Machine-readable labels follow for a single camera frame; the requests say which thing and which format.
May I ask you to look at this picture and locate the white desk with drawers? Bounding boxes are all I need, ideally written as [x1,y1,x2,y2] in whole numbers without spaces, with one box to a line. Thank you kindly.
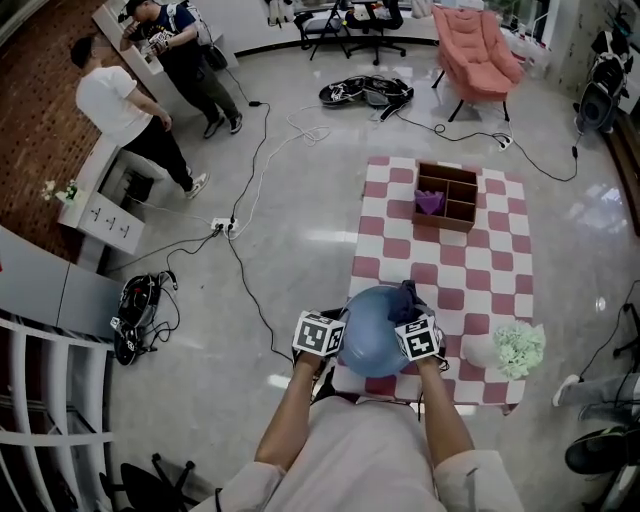
[57,132,171,274]

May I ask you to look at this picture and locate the white open rack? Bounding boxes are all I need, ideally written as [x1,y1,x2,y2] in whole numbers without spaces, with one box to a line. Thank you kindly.
[0,317,116,512]

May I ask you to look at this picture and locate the person's right forearm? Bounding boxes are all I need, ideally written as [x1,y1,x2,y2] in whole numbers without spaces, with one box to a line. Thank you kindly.
[415,357,475,469]

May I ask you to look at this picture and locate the person's left forearm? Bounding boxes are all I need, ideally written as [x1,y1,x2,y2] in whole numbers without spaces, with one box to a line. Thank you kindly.
[254,352,326,471]

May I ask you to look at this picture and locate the blue plastic basin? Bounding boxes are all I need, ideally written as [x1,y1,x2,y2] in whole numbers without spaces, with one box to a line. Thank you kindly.
[336,284,426,380]

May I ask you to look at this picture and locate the black backpack rig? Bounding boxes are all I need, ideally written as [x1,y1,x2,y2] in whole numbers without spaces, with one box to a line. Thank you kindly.
[318,74,415,122]
[109,269,181,366]

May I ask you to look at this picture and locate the person's legs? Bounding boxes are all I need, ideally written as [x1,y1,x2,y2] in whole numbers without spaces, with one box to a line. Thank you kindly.
[309,367,347,406]

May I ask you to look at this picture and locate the black office chair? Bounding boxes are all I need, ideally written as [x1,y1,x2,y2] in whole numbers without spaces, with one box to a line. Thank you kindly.
[344,0,407,66]

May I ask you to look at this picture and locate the white black backpack on stand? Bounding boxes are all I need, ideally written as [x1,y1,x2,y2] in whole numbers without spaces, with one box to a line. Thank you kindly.
[574,29,634,134]

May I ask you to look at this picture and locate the black cable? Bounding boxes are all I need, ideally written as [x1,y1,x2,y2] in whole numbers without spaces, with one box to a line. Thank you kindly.
[107,227,224,281]
[394,112,581,182]
[227,234,296,361]
[230,99,271,221]

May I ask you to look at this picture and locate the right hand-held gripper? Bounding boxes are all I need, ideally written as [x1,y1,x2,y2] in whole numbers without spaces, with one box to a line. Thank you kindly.
[393,301,447,363]

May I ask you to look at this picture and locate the dark blue cloth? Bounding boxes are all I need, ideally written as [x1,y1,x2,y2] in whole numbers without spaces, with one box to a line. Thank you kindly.
[387,279,424,324]

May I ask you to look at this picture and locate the pink white checkered tablecloth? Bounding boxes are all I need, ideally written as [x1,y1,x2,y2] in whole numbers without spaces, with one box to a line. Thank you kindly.
[332,155,535,416]

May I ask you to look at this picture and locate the wooden divided organizer box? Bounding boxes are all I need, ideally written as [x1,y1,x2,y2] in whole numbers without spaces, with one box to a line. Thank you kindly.
[412,160,480,233]

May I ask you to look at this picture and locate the small vase of white flowers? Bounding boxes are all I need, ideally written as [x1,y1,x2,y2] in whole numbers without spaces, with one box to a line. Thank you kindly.
[40,178,81,206]

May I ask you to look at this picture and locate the purple cloth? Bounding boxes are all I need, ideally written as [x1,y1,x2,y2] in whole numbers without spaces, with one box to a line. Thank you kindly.
[414,188,447,216]

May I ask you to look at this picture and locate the black swivel chair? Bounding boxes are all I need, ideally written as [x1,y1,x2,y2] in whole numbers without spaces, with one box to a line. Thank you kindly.
[99,452,201,512]

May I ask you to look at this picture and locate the grey refrigerator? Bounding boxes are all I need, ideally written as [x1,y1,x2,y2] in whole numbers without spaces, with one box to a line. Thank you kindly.
[0,224,126,341]

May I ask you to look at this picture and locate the white cable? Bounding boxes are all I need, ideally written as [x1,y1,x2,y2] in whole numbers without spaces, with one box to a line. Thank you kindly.
[239,104,331,221]

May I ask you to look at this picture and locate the black folding chair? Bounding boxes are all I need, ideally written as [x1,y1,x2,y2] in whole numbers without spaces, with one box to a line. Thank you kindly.
[294,9,351,61]

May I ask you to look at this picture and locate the person's pale shirt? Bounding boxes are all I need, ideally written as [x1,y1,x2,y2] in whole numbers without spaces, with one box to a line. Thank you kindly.
[192,394,526,512]

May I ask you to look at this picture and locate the pink armchair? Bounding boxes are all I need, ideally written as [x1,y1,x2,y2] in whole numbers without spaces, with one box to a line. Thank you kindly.
[430,4,526,124]

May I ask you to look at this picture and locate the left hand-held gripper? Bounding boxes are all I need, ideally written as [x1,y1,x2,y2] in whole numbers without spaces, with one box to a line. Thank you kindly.
[292,306,352,359]

